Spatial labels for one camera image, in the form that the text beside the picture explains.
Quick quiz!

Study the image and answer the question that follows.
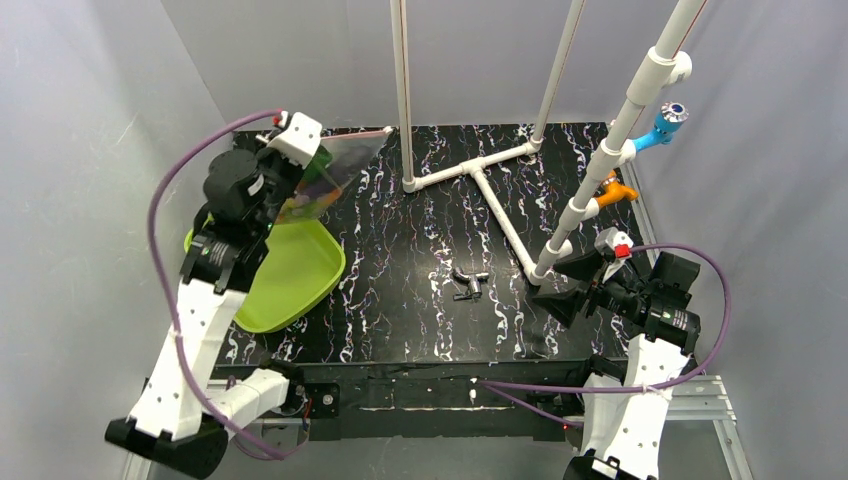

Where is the clear zip top bag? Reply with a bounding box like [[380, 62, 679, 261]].
[[275, 126, 394, 225]]

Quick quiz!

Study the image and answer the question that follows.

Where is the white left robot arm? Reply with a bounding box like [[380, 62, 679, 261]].
[[105, 147, 328, 479]]

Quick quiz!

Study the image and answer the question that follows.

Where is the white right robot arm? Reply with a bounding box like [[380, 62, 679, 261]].
[[534, 245, 701, 479]]

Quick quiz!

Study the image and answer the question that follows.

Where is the green fake leafy vegetable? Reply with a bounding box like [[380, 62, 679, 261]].
[[298, 146, 337, 197]]

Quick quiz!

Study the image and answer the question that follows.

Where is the orange tap valve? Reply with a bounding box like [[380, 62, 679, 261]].
[[594, 170, 640, 208]]

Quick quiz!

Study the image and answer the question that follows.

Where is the lime green plastic basin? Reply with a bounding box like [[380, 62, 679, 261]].
[[183, 211, 347, 335]]

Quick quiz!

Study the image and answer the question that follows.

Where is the blue tap valve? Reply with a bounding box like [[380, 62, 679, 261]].
[[633, 102, 689, 153]]

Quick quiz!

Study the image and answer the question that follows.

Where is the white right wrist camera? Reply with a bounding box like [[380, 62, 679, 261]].
[[594, 227, 634, 283]]

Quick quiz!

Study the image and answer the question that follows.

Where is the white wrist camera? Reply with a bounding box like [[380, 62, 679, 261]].
[[594, 227, 634, 283], [266, 110, 323, 169]]

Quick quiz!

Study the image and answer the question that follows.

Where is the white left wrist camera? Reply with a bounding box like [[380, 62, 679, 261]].
[[266, 110, 323, 169]]

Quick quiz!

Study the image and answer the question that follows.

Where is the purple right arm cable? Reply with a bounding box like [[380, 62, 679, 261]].
[[475, 243, 734, 431]]

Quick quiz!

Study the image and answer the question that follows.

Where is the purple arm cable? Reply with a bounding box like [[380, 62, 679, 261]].
[[146, 109, 293, 462], [475, 243, 734, 431]]

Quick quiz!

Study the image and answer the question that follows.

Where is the aluminium frame rail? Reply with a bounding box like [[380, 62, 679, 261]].
[[119, 376, 757, 480]]

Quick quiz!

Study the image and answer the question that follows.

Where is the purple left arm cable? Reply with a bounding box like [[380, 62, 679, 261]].
[[146, 109, 293, 462]]

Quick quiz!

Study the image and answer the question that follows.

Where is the white PVC pipe frame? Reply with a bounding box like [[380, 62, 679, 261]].
[[389, 0, 710, 287]]

